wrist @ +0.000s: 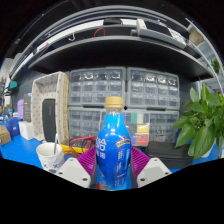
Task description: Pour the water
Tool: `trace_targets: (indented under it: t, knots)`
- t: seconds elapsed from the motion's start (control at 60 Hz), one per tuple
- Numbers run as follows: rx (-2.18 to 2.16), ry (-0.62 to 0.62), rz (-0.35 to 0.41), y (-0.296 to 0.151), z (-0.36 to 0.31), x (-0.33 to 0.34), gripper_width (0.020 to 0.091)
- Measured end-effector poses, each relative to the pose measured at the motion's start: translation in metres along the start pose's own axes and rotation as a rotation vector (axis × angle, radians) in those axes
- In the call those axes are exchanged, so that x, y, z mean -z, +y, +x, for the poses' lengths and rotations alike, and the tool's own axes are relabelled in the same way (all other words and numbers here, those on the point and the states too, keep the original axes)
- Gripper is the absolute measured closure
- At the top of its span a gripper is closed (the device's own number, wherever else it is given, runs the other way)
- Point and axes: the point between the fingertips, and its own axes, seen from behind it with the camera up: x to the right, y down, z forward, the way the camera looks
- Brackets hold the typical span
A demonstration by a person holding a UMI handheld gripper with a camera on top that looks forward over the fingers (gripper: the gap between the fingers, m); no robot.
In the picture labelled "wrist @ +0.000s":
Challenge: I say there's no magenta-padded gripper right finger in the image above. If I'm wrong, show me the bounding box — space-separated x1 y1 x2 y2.
128 146 173 190

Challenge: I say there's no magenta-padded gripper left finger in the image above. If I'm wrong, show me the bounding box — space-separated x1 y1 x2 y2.
55 146 99 190

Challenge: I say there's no blue drink bottle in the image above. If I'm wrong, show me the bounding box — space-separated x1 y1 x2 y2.
95 96 133 192

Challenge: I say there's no black zip case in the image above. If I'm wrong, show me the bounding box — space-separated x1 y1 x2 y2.
145 141 195 169

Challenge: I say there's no white mug with face print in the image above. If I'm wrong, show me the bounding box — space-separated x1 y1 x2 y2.
35 142 66 175

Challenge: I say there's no thin metal straw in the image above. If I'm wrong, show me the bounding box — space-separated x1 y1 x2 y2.
53 133 58 155

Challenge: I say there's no clear compartment organizer box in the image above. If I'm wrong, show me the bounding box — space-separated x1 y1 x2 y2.
99 110 151 148

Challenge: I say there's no black oblong speaker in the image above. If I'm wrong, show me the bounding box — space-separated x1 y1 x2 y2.
41 98 57 143

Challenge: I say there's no green potted plant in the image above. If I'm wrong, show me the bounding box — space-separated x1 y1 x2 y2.
172 83 224 163

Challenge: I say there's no small white box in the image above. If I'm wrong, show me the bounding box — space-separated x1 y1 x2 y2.
18 120 35 141

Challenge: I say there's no beige perforated plastic tray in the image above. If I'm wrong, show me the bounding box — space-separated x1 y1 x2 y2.
30 70 70 145

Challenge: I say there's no blue box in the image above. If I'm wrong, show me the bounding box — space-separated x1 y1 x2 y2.
4 117 21 138

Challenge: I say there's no brown cardboard box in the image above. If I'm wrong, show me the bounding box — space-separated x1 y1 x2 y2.
0 124 13 146

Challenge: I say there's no dark grey box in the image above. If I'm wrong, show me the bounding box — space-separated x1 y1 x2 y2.
23 93 33 123

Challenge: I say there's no purple container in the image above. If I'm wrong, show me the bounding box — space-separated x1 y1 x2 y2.
16 98 25 122

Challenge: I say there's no white metal shelf unit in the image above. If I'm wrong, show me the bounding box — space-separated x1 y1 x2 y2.
184 18 224 98

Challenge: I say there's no dark wall shelf unit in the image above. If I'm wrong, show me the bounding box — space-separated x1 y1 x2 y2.
9 4 218 83

